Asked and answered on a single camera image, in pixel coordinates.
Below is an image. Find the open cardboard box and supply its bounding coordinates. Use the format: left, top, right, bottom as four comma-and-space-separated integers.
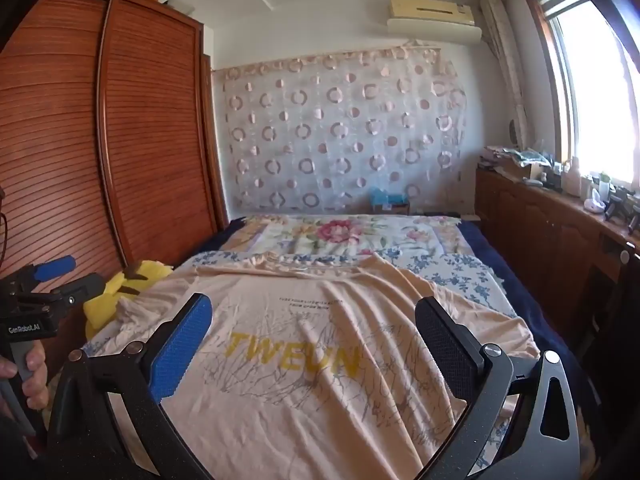
519, 160, 549, 182

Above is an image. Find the yellow plush toy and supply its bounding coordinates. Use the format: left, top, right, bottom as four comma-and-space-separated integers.
82, 260, 176, 342

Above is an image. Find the peach printed t-shirt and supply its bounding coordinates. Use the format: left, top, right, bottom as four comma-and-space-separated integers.
82, 252, 543, 480

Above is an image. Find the teal cloth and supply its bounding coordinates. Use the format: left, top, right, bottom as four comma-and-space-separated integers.
502, 147, 552, 167

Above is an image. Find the pink floral quilt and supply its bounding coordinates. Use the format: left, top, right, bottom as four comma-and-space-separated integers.
220, 213, 474, 263

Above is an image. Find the pale pink thermos bottle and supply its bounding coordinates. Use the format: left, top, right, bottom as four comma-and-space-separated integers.
565, 157, 584, 197

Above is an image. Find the wall air conditioner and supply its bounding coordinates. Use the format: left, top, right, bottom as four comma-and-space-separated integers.
386, 0, 483, 44

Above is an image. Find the circle-print sheer curtain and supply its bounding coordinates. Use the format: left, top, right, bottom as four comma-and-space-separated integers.
212, 42, 468, 214

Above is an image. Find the person's left hand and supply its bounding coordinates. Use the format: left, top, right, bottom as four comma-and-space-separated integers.
0, 347, 49, 413

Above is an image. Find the long wooden low cabinet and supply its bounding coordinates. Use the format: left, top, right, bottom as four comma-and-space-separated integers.
475, 166, 640, 411

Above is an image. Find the white patterned window curtain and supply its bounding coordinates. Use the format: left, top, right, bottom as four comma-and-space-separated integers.
480, 0, 532, 150

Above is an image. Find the white plastic holder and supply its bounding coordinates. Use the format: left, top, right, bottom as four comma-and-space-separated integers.
582, 190, 609, 214

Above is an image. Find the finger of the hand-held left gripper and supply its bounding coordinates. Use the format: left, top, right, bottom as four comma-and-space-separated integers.
31, 255, 77, 285
46, 272, 107, 322

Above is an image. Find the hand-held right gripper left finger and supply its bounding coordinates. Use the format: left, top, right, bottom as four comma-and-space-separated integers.
46, 292, 215, 480

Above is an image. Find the wood-framed window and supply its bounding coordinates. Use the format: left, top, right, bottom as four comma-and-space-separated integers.
524, 0, 640, 188

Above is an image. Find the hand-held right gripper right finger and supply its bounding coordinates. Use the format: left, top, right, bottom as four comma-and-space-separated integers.
414, 296, 583, 480

